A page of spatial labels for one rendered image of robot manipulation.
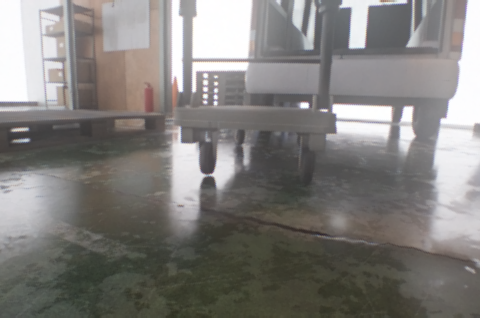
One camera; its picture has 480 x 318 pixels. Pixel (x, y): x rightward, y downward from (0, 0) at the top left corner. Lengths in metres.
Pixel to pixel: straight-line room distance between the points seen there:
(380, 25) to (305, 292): 3.95
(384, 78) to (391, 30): 2.12
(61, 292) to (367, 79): 1.97
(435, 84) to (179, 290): 1.98
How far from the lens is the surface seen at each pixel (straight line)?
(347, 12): 4.23
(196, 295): 0.36
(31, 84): 8.82
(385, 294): 0.40
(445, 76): 2.16
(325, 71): 0.65
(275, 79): 2.20
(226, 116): 0.65
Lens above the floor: 0.22
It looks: 11 degrees down
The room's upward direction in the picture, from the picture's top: 2 degrees clockwise
